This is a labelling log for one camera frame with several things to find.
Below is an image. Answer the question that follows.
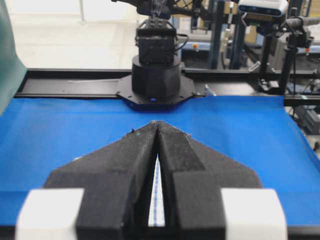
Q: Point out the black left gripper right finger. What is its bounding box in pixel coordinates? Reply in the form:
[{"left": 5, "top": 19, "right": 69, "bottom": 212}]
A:
[{"left": 155, "top": 120, "right": 288, "bottom": 240}]

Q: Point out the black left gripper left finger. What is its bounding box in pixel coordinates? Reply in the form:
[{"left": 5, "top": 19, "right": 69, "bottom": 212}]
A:
[{"left": 15, "top": 120, "right": 160, "bottom": 240}]

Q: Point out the blue striped white towel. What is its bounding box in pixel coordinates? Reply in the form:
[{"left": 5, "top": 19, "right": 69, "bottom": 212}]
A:
[{"left": 148, "top": 157, "right": 166, "bottom": 227}]

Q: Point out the blue table cloth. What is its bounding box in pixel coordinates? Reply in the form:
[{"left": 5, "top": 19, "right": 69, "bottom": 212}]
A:
[{"left": 0, "top": 96, "right": 320, "bottom": 226}]

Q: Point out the green backdrop sheet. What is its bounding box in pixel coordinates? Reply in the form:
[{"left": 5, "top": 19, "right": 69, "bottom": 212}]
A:
[{"left": 0, "top": 0, "right": 27, "bottom": 113}]

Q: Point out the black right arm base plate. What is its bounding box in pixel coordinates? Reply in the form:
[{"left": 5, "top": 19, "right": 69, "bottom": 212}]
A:
[{"left": 116, "top": 75, "right": 196, "bottom": 111}]

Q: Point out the black table frame rail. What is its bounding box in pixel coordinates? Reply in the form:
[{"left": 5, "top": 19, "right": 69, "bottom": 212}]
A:
[{"left": 13, "top": 67, "right": 320, "bottom": 107}]

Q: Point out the black camera tripod stand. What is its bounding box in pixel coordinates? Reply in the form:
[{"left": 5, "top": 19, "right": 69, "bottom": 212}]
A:
[{"left": 258, "top": 16, "right": 320, "bottom": 95}]

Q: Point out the white depth camera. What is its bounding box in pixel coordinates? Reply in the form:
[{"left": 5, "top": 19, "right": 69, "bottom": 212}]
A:
[{"left": 238, "top": 0, "right": 289, "bottom": 18}]

